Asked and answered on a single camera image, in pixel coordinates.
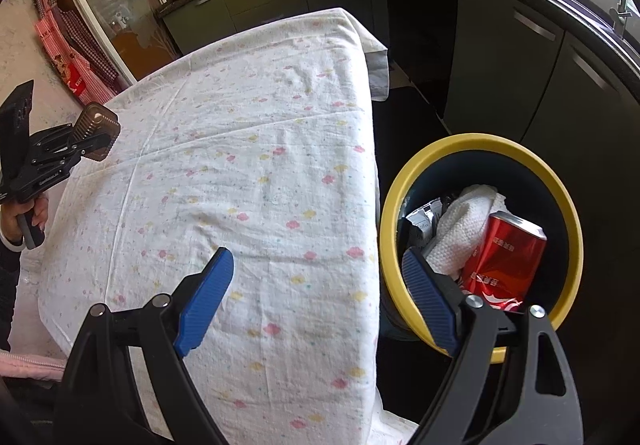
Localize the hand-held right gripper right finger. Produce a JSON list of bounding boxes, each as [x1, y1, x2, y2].
[[401, 246, 586, 445]]

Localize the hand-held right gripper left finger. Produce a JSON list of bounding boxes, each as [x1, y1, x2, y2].
[[52, 246, 235, 445]]

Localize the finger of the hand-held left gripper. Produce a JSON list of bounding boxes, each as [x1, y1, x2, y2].
[[30, 122, 81, 148], [37, 132, 112, 170]]

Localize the brown ribbed plastic container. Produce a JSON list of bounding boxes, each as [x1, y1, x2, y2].
[[72, 102, 122, 160]]

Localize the silver foil packet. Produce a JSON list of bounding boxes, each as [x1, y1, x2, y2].
[[405, 197, 446, 246]]

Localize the white paper towel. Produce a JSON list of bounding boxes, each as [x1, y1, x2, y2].
[[422, 184, 511, 278]]

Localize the red soda can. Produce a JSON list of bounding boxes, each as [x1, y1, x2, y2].
[[459, 211, 548, 315]]

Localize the dark bin with yellow rim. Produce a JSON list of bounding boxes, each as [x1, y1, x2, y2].
[[379, 133, 584, 365]]

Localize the person's left forearm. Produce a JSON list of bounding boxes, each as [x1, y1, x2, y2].
[[0, 232, 23, 353]]

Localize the person's left hand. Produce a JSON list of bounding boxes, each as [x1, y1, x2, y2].
[[0, 197, 50, 247]]

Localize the dark red checked apron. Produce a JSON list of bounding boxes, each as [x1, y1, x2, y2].
[[60, 7, 126, 90]]

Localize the white floral tablecloth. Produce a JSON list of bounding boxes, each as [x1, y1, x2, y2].
[[37, 7, 391, 445]]

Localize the pink quilted garment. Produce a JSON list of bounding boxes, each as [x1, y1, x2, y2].
[[0, 349, 68, 382]]

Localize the tall steel faucet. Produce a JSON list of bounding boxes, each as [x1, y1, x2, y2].
[[609, 0, 636, 38]]

